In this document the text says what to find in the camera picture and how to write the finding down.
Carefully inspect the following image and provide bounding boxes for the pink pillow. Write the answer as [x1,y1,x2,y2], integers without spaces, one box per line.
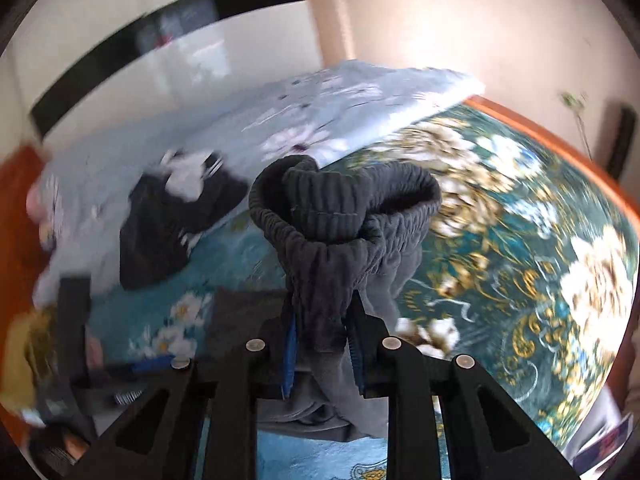
[26,179,52,227]

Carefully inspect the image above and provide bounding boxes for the wooden headboard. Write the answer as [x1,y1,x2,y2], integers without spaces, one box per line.
[0,144,57,316]

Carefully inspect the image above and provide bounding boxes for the black fleece jacket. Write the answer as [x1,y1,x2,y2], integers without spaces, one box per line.
[119,149,251,291]

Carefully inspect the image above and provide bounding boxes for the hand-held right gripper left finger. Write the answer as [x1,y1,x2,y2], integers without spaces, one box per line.
[65,310,301,480]

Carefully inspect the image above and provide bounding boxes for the light blue floral quilt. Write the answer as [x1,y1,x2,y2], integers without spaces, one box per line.
[32,59,486,306]

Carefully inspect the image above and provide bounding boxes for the wooden bed footboard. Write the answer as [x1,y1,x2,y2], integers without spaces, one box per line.
[464,95,640,223]

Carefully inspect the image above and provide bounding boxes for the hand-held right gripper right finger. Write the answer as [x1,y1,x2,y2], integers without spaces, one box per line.
[347,292,581,480]

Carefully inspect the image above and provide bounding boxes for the white and purple object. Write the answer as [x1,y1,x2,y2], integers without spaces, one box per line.
[565,390,637,477]

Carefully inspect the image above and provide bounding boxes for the dark upright object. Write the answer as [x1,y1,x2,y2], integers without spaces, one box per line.
[606,102,639,182]

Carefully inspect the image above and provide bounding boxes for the teal floral bed blanket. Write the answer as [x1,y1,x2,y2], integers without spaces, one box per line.
[90,102,640,480]

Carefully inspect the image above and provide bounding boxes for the grey sweatpants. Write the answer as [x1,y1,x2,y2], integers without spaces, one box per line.
[207,155,443,443]

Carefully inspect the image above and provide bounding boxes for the white wardrobe with black stripe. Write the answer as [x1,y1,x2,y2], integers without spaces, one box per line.
[0,0,353,153]

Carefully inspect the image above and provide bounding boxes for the thin plant stem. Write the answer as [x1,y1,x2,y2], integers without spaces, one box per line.
[559,90,597,162]

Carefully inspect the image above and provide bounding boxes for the person's left hand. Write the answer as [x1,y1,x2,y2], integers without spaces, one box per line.
[84,335,106,368]

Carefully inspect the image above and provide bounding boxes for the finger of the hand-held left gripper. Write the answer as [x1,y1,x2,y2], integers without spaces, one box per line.
[97,355,175,378]

